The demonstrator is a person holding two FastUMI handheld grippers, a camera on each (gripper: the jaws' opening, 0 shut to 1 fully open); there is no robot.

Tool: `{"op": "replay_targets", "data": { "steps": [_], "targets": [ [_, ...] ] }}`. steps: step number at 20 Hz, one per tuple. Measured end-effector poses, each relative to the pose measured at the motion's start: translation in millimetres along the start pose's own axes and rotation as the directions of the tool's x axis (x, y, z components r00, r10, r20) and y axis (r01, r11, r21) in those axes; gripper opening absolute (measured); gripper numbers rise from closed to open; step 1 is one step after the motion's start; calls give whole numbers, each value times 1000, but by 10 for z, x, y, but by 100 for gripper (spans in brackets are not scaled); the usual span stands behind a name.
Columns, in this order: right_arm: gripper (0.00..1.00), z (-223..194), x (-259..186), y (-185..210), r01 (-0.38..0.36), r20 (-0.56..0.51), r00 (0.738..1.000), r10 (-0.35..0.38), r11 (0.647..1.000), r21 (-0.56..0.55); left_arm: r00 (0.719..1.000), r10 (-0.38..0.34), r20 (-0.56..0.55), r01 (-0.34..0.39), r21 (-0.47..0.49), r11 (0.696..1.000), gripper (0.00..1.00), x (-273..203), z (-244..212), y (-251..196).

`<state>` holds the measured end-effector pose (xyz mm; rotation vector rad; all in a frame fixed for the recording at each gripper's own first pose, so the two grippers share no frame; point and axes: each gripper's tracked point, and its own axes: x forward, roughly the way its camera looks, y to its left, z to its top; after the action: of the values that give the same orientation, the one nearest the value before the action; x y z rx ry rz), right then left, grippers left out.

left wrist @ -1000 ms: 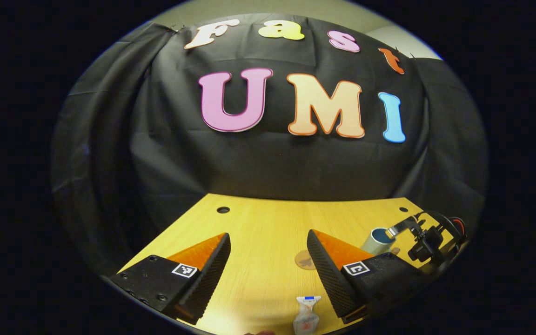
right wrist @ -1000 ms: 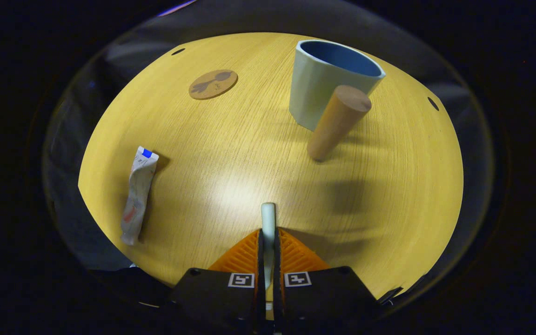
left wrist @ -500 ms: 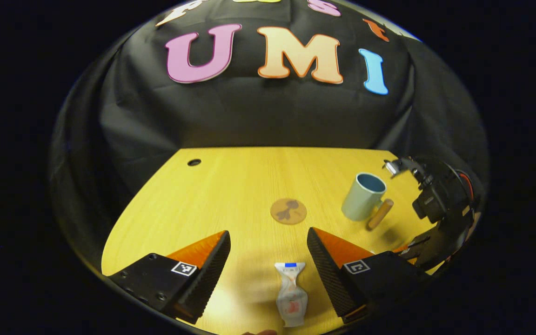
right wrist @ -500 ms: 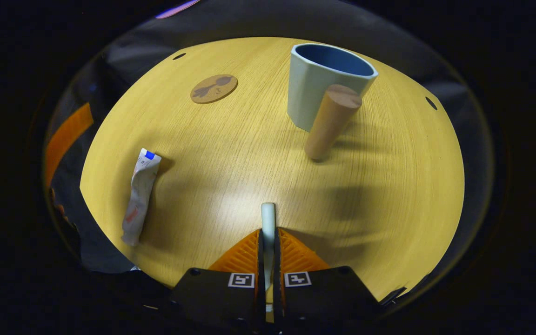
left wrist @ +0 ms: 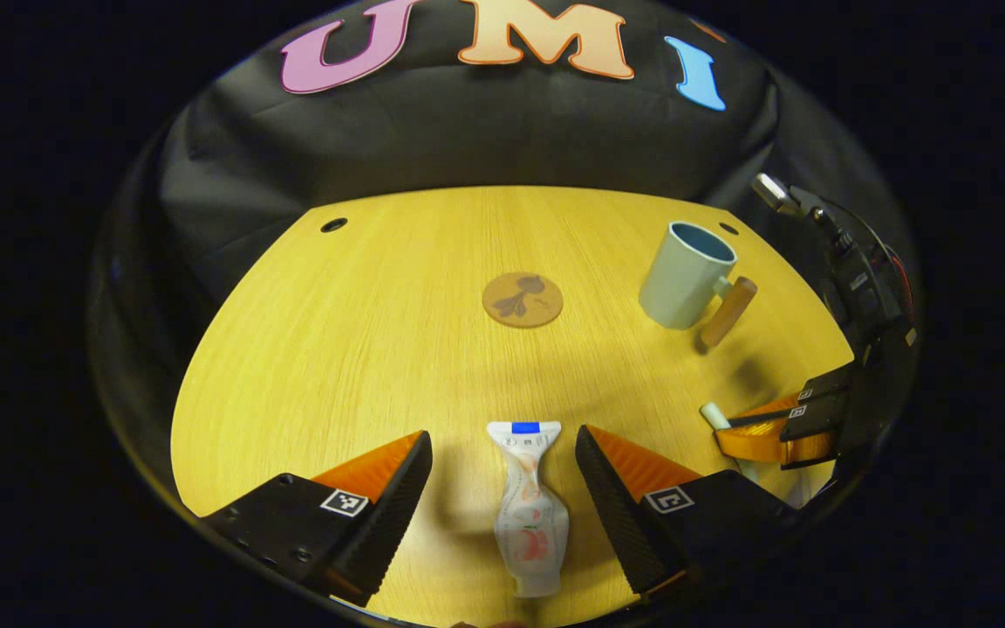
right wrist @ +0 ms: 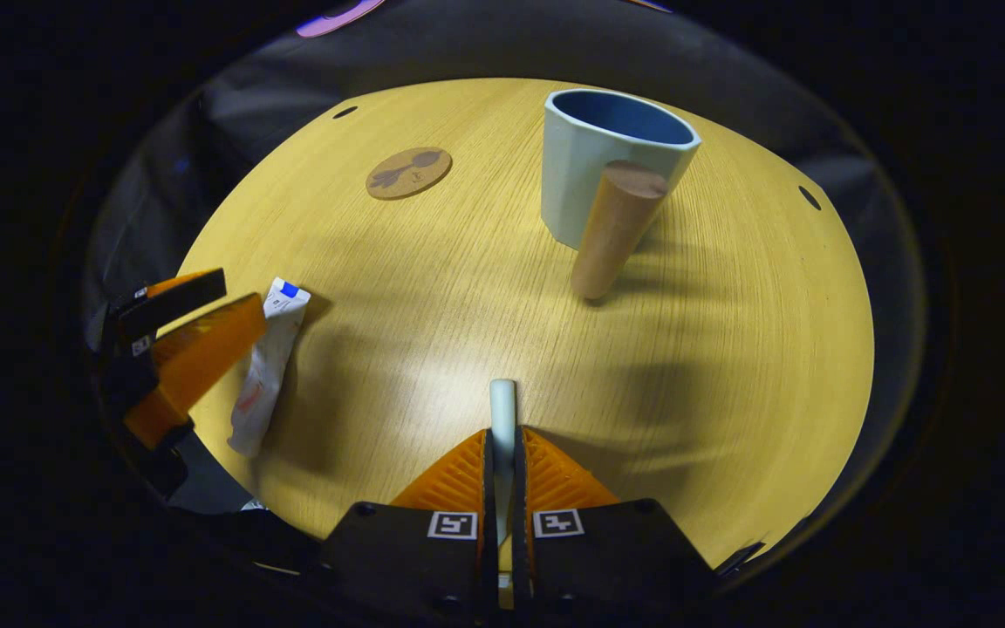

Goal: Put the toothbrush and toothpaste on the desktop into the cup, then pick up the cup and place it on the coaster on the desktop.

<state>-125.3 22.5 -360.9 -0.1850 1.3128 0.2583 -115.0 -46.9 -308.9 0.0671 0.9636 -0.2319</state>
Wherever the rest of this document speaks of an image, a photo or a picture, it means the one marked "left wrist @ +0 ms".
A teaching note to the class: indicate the black backdrop cloth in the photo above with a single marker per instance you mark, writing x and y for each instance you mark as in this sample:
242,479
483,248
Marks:
468,131

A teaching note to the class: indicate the round brown cork coaster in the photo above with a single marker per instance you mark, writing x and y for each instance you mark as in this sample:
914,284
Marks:
522,300

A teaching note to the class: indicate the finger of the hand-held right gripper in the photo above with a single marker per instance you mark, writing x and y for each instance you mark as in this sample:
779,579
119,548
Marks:
830,384
816,423

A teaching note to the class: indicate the white toothpaste tube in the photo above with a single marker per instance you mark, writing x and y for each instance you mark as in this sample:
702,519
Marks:
530,515

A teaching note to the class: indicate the wooden desktop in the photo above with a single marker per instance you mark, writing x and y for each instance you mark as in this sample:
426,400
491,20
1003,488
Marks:
363,349

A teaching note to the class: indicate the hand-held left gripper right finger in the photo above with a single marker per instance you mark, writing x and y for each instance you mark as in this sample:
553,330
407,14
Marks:
616,515

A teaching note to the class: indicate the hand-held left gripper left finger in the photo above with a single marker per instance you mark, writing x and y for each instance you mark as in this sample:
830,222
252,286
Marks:
393,523

